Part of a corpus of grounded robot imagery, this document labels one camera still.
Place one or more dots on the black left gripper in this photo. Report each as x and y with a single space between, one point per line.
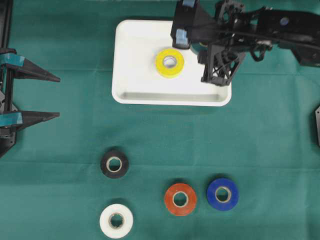
18 67

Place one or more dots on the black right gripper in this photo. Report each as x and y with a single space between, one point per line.
228 27

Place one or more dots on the green tape roll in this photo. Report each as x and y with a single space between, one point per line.
198 48

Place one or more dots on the yellow tape roll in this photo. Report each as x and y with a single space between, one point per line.
169 63

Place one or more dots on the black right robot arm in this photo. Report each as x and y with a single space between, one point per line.
297 31

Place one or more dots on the white plastic tray case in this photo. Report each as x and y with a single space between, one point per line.
135 79

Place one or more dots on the black tape roll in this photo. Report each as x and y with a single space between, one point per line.
114 164

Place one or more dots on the white tape roll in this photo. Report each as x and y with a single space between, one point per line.
116 221

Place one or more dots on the blue tape roll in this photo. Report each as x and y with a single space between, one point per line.
222 194

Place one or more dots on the red tape roll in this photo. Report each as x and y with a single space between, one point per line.
180 199

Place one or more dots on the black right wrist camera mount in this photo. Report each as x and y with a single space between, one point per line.
220 65

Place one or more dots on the black frame rail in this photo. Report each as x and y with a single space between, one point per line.
6 7

